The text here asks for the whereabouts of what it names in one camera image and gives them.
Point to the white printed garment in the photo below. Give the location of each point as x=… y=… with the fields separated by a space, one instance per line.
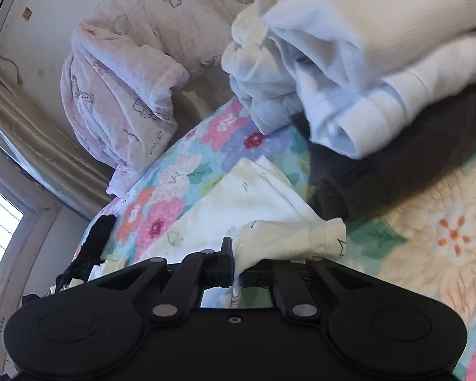
x=261 y=194

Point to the pink printed blanket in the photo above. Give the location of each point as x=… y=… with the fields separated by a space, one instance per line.
x=123 y=87

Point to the cream ribbed folded garment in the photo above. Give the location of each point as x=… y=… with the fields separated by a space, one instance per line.
x=380 y=16

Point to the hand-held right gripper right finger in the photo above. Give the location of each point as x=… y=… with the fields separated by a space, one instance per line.
x=258 y=278

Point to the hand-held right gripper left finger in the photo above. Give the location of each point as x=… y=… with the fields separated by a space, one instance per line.
x=227 y=264

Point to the floral quilt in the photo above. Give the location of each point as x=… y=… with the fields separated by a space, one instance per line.
x=440 y=222

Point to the dark grey cloth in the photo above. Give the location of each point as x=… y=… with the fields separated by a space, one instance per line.
x=380 y=178

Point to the beige curtain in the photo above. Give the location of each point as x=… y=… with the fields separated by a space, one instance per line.
x=31 y=135

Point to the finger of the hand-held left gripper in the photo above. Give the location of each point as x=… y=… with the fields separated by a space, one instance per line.
x=100 y=238

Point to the crumpled pale garment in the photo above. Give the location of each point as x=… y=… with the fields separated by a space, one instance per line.
x=258 y=87

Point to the white folded garment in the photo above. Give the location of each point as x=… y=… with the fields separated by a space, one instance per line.
x=404 y=99

